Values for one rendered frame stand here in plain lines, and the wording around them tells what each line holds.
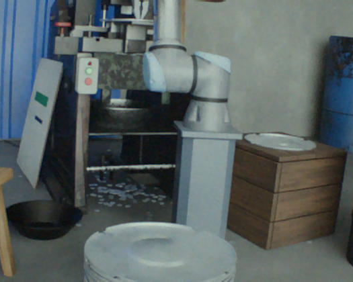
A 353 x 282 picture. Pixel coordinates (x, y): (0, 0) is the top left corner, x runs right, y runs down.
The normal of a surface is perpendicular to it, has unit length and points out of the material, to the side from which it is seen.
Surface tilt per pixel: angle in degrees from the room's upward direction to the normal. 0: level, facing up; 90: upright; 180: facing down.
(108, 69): 90
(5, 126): 90
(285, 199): 90
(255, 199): 90
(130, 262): 0
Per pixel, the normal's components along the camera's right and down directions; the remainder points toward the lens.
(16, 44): 0.39, 0.21
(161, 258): 0.07, -0.98
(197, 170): 0.13, 0.21
